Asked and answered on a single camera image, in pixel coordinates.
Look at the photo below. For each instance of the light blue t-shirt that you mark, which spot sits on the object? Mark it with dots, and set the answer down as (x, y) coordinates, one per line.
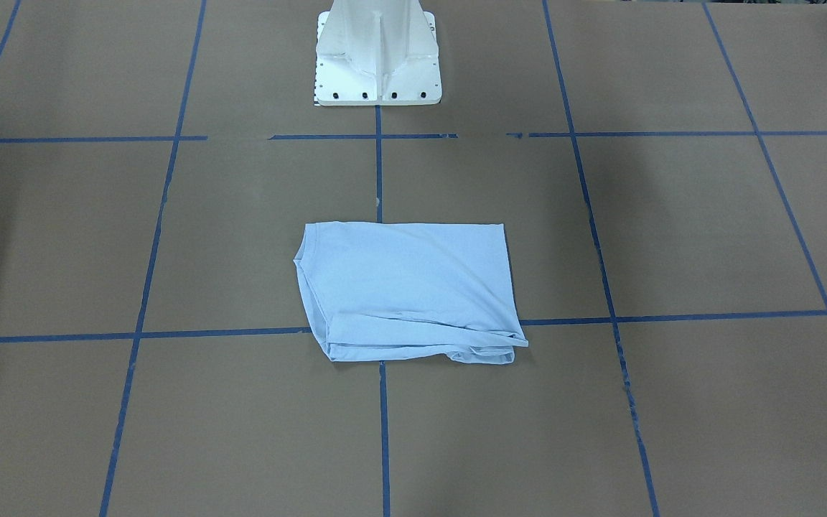
(376, 292)

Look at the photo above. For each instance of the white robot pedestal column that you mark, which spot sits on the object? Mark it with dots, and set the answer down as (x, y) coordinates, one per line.
(377, 53)

